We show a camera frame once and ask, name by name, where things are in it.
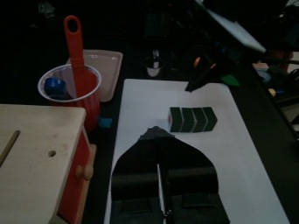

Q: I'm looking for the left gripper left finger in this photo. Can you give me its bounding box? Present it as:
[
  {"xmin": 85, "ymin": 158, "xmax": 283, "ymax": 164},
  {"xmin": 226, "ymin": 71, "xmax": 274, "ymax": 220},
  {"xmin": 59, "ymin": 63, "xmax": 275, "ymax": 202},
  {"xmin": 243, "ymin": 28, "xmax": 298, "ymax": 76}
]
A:
[{"xmin": 110, "ymin": 126, "xmax": 163, "ymax": 224}]

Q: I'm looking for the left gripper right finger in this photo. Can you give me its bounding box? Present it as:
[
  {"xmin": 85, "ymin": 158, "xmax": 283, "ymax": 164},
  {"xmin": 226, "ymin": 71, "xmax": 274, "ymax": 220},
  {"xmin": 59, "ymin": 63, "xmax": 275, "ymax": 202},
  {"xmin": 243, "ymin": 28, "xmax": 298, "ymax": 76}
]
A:
[{"xmin": 155, "ymin": 126, "xmax": 231, "ymax": 224}]

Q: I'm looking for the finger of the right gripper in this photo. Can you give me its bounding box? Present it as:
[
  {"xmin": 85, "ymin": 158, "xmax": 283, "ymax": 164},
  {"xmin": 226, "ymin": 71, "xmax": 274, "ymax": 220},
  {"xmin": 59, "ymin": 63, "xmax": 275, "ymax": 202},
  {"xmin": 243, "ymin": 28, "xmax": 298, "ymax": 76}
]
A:
[
  {"xmin": 210, "ymin": 59, "xmax": 235, "ymax": 86},
  {"xmin": 185, "ymin": 59, "xmax": 215, "ymax": 93}
]

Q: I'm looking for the sushi piece green wrap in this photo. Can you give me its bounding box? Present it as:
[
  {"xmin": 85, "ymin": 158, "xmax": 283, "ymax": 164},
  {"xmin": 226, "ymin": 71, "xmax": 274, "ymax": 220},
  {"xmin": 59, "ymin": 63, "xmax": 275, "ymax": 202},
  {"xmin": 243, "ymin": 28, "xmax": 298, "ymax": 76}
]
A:
[
  {"xmin": 191, "ymin": 107, "xmax": 209, "ymax": 133},
  {"xmin": 182, "ymin": 107, "xmax": 197, "ymax": 133}
]

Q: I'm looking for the white plastic cutting board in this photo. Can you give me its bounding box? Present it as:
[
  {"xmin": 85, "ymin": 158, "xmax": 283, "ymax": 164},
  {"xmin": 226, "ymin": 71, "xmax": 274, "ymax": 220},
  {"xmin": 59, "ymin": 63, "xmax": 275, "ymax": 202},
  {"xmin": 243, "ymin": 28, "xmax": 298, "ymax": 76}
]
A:
[{"xmin": 103, "ymin": 78, "xmax": 292, "ymax": 224}]

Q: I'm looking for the red toy knife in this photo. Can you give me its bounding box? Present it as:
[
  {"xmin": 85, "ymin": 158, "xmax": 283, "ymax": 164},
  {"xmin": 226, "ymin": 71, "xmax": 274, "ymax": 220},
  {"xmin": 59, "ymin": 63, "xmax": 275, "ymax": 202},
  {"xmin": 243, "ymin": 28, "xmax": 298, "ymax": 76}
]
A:
[{"xmin": 63, "ymin": 15, "xmax": 99, "ymax": 99}]

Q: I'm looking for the small green object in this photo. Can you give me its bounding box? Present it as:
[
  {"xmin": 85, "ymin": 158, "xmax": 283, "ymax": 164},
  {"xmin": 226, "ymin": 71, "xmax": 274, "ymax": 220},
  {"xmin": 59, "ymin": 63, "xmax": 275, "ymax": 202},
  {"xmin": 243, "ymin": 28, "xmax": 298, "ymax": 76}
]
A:
[{"xmin": 221, "ymin": 73, "xmax": 241, "ymax": 88}]

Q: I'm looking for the metal measuring cup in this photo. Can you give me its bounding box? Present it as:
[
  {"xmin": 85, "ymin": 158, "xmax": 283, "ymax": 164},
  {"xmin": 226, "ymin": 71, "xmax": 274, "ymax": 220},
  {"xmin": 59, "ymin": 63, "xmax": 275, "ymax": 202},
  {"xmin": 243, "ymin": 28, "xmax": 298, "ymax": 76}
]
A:
[{"xmin": 142, "ymin": 49, "xmax": 165, "ymax": 78}]

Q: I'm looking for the small blue block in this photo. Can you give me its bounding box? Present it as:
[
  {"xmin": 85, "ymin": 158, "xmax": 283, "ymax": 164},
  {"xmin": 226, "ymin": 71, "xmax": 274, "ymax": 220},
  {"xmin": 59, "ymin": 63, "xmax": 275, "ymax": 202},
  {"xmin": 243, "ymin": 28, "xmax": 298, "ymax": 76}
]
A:
[{"xmin": 98, "ymin": 116, "xmax": 115, "ymax": 130}]

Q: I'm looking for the red plastic cup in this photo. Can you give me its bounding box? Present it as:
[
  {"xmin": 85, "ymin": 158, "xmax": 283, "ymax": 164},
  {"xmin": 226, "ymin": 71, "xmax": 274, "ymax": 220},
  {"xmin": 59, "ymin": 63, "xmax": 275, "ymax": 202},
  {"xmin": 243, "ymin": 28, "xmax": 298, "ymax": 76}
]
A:
[{"xmin": 38, "ymin": 63, "xmax": 103, "ymax": 134}]

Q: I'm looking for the red wooden drawer box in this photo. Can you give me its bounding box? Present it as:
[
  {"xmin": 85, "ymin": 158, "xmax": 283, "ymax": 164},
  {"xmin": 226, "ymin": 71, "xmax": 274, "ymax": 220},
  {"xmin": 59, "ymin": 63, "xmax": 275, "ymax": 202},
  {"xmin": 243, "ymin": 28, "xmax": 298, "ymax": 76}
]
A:
[{"xmin": 0, "ymin": 104, "xmax": 99, "ymax": 224}]

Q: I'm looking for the blue toy utensil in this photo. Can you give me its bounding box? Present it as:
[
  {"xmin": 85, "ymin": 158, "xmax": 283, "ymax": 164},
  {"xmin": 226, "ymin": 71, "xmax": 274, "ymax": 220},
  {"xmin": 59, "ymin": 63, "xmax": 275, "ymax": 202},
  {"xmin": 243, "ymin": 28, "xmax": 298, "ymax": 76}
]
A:
[{"xmin": 43, "ymin": 77, "xmax": 69, "ymax": 100}]

